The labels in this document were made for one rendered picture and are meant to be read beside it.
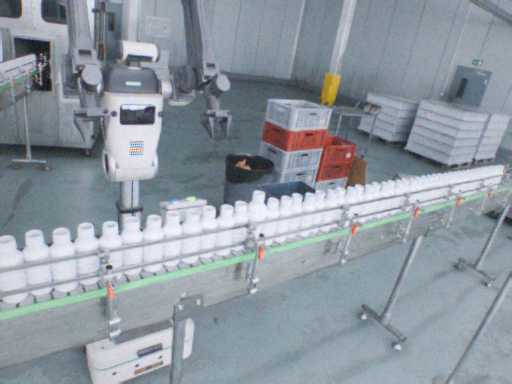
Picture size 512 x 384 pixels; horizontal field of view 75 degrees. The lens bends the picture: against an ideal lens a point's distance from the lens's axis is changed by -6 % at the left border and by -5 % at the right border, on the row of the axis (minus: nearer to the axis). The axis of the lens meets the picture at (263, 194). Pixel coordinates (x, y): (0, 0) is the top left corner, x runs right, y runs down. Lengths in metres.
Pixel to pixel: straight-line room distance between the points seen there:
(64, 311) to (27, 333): 0.10
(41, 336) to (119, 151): 0.79
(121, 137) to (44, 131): 3.30
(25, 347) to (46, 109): 3.84
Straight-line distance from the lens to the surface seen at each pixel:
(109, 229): 0.95
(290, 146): 3.57
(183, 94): 1.62
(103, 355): 1.86
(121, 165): 1.57
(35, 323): 1.04
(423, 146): 7.78
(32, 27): 4.62
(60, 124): 4.72
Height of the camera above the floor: 1.65
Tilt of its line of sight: 24 degrees down
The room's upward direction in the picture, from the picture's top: 11 degrees clockwise
